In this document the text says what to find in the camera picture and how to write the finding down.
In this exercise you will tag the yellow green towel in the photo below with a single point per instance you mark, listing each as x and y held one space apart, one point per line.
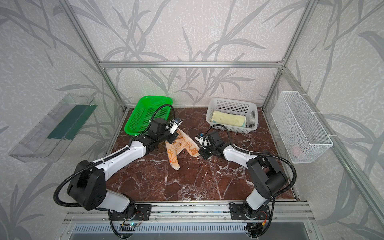
229 119

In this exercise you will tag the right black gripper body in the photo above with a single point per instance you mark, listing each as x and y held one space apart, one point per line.
202 150

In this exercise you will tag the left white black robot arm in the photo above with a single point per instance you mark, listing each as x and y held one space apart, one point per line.
89 187

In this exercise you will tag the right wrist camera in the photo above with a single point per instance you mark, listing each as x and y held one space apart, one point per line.
203 140

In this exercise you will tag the clear plastic wall shelf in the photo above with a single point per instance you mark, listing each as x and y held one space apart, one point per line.
50 138

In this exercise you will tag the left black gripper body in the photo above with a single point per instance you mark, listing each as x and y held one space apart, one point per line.
169 137

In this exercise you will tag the peach patterned towel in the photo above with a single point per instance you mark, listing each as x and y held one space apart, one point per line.
182 142

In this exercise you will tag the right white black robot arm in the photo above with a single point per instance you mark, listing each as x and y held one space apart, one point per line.
266 173

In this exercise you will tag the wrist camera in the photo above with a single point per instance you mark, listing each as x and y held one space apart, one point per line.
203 140
174 124

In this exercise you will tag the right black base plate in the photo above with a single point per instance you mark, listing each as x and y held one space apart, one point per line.
245 212

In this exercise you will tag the aluminium frame crossbar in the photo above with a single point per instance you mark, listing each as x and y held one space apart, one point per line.
181 64

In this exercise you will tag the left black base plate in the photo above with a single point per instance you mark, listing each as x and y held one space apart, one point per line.
141 212

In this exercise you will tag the aluminium front rail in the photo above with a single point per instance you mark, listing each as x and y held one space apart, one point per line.
197 212

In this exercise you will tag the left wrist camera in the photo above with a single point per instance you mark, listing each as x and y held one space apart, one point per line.
174 124

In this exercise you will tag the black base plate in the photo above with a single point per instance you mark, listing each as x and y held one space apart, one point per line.
245 212
141 212

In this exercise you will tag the white wire mesh basket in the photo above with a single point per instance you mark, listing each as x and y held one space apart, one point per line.
303 136

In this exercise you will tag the green plastic basket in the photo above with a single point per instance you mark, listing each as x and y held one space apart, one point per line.
140 118

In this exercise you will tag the white plastic basket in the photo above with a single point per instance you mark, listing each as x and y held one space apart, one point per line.
235 107

